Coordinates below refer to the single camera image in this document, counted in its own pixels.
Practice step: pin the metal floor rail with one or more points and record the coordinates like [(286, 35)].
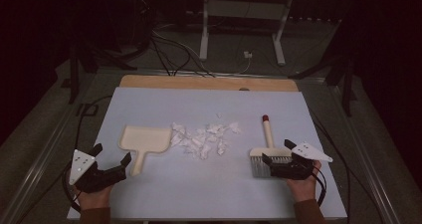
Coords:
[(40, 157), (368, 157)]

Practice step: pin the person's left hand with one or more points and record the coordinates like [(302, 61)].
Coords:
[(94, 200)]

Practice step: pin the pale blue board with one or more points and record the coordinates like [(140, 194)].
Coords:
[(205, 187)]

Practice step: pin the wooden table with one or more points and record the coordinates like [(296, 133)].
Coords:
[(199, 82)]

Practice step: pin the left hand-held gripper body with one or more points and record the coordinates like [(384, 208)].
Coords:
[(99, 179)]

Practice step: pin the black tripod stand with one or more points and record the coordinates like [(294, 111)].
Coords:
[(74, 74), (346, 84)]

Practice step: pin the cream plastic dustpan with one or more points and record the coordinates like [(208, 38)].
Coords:
[(146, 139)]

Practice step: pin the pile of white paper scraps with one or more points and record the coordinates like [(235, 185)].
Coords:
[(202, 141)]

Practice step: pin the cream brush with red tip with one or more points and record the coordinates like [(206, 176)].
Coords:
[(268, 134)]

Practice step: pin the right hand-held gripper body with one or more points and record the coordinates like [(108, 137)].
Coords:
[(295, 171)]

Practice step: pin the white plug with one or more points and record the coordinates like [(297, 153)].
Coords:
[(248, 54)]

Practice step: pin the person's right hand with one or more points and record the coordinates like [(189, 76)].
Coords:
[(303, 190)]

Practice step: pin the white metal stand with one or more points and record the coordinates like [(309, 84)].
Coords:
[(245, 10)]

